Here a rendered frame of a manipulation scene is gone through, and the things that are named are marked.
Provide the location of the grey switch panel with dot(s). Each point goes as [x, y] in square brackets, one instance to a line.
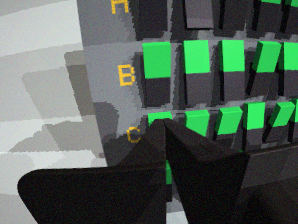
[227, 69]

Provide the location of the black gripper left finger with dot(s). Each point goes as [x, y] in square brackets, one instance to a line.
[132, 192]

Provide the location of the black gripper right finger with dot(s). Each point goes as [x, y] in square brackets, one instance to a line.
[214, 181]

